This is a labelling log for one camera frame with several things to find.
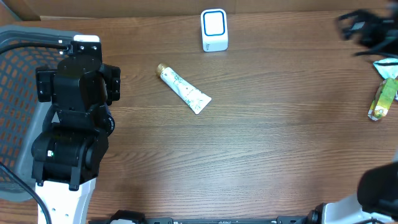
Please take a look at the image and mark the white barcode scanner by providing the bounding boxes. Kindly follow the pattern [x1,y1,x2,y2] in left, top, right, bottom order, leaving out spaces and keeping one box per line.
[200,9,228,52]

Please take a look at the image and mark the grey plastic shopping basket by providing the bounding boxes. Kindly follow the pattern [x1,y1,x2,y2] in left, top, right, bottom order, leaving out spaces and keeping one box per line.
[1,25,80,202]

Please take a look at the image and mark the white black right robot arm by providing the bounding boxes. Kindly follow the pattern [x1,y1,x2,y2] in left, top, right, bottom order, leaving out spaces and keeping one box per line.
[296,1,397,224]

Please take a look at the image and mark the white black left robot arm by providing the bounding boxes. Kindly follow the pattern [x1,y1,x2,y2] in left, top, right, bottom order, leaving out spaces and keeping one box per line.
[31,40,121,223]

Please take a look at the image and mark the white tube with gold cap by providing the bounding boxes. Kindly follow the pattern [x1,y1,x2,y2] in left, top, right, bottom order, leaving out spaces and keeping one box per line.
[155,63,211,114]

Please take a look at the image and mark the teal wet wipes pack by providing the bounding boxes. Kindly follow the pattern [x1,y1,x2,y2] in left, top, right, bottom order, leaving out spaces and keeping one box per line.
[373,58,397,79]

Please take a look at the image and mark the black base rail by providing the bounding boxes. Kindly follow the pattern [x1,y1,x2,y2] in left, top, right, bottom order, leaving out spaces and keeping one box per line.
[88,210,321,224]

